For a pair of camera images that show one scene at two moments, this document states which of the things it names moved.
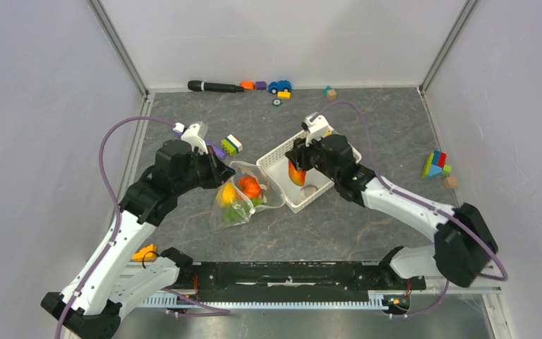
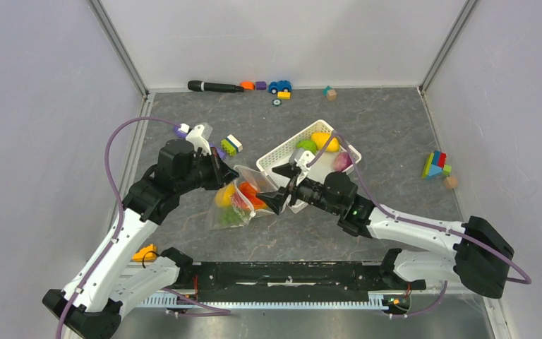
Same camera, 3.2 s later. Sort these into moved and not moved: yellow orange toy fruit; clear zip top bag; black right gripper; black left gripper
Moved: black right gripper
Not moved: black left gripper; clear zip top bag; yellow orange toy fruit
